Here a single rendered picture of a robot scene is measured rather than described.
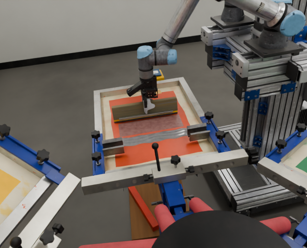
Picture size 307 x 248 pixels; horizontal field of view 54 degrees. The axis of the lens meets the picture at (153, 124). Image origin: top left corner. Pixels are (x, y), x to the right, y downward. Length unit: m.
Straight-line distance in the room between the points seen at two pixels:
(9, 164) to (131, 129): 0.67
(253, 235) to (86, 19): 4.54
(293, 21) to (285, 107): 0.84
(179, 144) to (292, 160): 0.51
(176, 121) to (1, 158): 0.87
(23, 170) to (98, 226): 1.32
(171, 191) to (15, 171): 0.56
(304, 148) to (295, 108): 0.80
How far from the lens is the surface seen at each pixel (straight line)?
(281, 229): 1.01
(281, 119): 2.30
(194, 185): 2.58
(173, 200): 1.12
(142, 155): 1.43
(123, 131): 1.60
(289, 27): 1.55
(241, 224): 0.72
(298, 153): 1.50
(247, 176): 2.40
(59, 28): 5.04
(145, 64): 1.50
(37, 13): 5.02
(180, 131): 1.55
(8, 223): 1.06
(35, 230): 1.01
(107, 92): 1.92
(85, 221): 2.47
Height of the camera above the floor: 1.90
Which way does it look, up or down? 36 degrees down
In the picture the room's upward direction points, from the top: 6 degrees counter-clockwise
